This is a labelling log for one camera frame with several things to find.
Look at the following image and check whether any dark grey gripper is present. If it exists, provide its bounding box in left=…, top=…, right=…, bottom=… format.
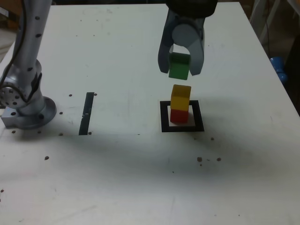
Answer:
left=158, top=10, right=206, bottom=76

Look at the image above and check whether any black tape strip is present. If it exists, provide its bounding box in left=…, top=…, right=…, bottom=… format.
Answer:
left=78, top=92, right=95, bottom=136

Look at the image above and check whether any blue plastic object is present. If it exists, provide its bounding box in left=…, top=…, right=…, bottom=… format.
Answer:
left=270, top=56, right=288, bottom=83

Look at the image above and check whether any red cube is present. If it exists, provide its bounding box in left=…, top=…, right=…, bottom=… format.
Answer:
left=170, top=109, right=189, bottom=124

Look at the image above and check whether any white metal frame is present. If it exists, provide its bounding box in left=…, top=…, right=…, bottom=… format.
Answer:
left=249, top=0, right=282, bottom=44

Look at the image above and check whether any green cube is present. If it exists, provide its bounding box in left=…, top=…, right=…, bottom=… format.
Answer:
left=168, top=52, right=191, bottom=80

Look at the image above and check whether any yellow cube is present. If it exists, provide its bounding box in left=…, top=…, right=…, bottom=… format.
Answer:
left=170, top=84, right=192, bottom=111

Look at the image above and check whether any black tape square outline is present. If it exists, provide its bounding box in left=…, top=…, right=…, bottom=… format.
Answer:
left=160, top=100, right=205, bottom=134

